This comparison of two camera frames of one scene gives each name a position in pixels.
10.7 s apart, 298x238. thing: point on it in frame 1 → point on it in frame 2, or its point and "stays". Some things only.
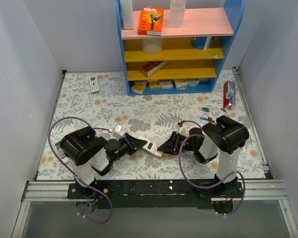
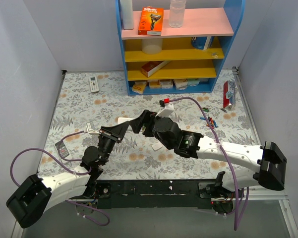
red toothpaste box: (229, 93) stays
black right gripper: (176, 143) → (146, 123)
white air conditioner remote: (94, 84) stays
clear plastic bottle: (176, 12) stays
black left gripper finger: (137, 144) → (116, 132)
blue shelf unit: (185, 60) stays
